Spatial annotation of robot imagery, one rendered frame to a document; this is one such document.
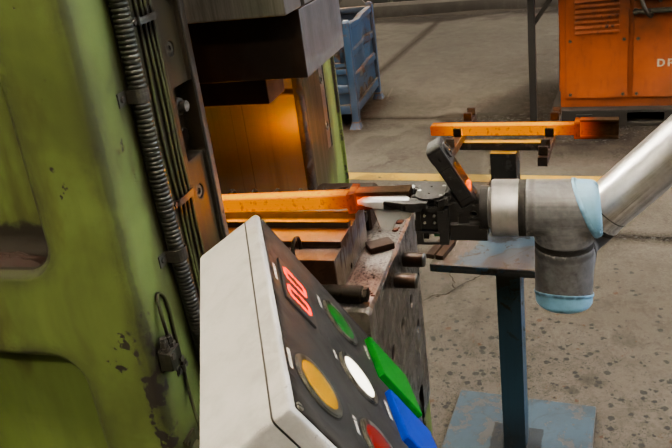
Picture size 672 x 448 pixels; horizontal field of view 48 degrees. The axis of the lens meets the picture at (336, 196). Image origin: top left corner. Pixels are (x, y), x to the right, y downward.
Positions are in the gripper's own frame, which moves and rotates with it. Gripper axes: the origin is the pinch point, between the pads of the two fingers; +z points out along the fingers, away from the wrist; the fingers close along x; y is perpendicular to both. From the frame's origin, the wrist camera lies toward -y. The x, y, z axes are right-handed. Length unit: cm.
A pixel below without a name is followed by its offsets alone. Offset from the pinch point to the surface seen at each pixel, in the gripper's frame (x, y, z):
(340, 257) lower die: -9.1, 6.9, 2.8
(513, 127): 58, 8, -21
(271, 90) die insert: -2.2, -19.0, 13.0
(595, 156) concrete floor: 290, 102, -51
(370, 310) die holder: -15.3, 12.6, -2.9
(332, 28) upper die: 1.9, -27.3, 3.1
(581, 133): 58, 10, -36
